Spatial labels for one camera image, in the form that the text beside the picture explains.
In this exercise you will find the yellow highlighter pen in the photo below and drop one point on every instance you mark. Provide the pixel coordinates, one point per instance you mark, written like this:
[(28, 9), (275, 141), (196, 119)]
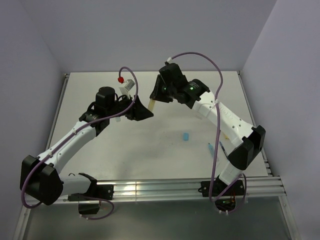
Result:
[(151, 105)]

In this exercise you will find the blue highlighter pen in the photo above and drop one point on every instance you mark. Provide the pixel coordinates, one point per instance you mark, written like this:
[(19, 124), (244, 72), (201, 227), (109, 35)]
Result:
[(212, 152)]

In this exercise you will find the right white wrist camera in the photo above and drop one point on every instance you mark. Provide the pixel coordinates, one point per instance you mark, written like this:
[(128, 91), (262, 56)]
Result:
[(169, 61)]

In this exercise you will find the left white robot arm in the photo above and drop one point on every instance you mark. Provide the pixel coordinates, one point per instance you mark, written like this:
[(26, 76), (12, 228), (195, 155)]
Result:
[(40, 175)]

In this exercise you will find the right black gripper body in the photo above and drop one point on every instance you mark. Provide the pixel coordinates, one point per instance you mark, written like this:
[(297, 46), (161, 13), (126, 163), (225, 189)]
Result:
[(170, 90)]

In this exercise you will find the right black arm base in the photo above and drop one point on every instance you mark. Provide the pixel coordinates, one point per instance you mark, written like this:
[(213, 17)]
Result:
[(237, 189)]

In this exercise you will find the blue pen cap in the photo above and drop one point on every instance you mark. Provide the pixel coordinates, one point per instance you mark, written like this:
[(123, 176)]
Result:
[(185, 136)]

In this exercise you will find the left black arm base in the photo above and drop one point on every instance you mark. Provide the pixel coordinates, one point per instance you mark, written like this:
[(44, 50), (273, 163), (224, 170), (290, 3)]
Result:
[(89, 203)]

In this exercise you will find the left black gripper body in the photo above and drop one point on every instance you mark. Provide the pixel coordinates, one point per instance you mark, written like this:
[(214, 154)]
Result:
[(122, 105)]

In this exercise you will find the aluminium rail frame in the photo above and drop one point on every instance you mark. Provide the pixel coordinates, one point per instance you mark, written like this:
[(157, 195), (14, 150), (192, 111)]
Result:
[(185, 189)]

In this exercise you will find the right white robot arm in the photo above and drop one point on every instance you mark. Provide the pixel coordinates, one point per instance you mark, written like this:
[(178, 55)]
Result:
[(248, 140)]

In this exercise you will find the blue thin pen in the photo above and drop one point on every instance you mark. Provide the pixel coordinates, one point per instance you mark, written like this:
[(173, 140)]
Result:
[(223, 149)]

